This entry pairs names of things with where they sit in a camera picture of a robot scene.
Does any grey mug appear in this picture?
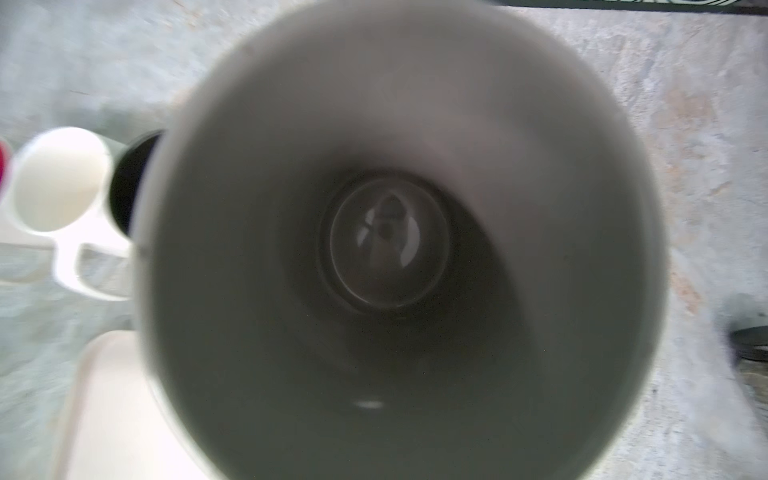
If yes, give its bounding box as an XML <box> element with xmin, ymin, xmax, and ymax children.
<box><xmin>130</xmin><ymin>1</ymin><xmax>668</xmax><ymax>479</ymax></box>

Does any black mug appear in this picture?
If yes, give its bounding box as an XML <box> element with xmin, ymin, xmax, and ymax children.
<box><xmin>108</xmin><ymin>129</ymin><xmax>165</xmax><ymax>237</ymax></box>

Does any white ribbed mug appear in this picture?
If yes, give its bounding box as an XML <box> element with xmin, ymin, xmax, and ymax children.
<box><xmin>2</xmin><ymin>127</ymin><xmax>131</xmax><ymax>301</ymax></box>

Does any cream mug red inside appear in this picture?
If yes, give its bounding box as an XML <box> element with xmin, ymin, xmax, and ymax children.
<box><xmin>0</xmin><ymin>139</ymin><xmax>13</xmax><ymax>192</ymax></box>

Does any beige plastic tray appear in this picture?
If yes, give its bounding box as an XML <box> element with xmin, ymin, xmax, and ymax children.
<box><xmin>49</xmin><ymin>331</ymin><xmax>207</xmax><ymax>480</ymax></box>

